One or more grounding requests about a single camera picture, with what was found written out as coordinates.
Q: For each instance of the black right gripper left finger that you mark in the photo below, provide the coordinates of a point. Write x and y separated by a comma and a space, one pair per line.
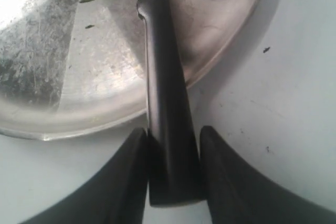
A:
115, 194

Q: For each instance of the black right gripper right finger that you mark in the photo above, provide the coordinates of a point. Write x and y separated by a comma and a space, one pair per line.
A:
238, 193

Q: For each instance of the round steel plate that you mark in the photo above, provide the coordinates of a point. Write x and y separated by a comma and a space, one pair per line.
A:
74, 67

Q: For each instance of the black kitchen knife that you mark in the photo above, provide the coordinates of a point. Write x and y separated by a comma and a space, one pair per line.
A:
175, 174

